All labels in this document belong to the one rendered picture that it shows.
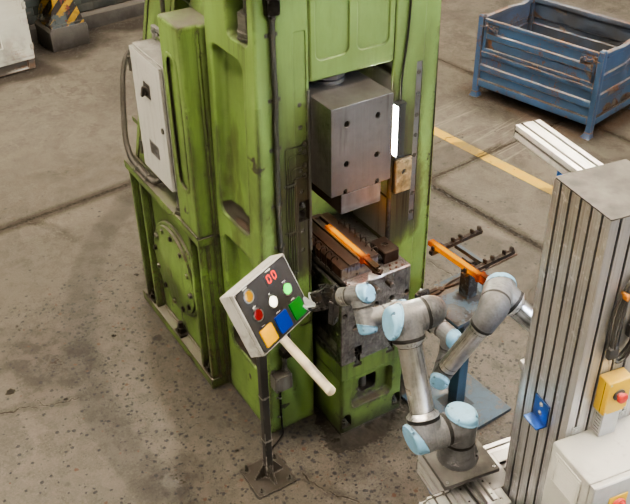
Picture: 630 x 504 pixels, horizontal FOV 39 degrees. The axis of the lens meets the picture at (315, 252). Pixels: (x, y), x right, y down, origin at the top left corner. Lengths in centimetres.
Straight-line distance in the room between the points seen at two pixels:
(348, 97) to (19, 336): 263
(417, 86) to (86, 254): 282
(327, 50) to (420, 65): 49
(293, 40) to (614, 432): 180
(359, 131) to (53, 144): 411
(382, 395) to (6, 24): 534
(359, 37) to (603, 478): 189
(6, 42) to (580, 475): 685
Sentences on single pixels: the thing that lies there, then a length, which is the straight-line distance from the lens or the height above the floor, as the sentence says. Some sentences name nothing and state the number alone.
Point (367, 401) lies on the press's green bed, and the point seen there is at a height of 15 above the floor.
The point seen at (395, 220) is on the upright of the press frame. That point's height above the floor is 103.
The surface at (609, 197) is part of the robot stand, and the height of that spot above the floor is 203.
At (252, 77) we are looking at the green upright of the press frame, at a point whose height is 190.
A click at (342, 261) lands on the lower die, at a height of 98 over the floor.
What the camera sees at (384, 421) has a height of 0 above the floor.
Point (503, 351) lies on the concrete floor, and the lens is 505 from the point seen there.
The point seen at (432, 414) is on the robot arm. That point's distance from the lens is 311.
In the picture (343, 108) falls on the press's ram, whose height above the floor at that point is 176.
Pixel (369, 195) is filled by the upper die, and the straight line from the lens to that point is 378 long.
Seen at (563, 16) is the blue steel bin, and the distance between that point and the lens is 805.
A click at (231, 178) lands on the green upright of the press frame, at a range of 399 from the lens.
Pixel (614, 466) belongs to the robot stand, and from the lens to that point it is 286.
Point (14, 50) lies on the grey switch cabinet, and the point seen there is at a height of 22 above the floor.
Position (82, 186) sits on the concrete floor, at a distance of 667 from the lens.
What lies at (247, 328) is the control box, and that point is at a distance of 346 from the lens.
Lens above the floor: 328
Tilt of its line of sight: 35 degrees down
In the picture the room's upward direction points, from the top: 1 degrees counter-clockwise
